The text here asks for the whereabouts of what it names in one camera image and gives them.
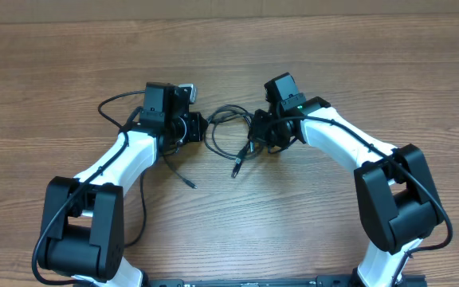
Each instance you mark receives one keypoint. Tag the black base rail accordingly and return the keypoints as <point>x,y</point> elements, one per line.
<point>249,283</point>

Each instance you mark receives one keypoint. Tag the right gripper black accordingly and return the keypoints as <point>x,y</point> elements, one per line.
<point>258,128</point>

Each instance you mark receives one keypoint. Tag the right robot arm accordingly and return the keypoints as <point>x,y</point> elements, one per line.
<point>398,202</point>

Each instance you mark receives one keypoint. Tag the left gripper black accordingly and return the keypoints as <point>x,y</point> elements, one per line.
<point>199,127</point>

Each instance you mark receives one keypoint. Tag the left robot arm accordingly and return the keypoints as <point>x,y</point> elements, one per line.
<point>82,239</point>

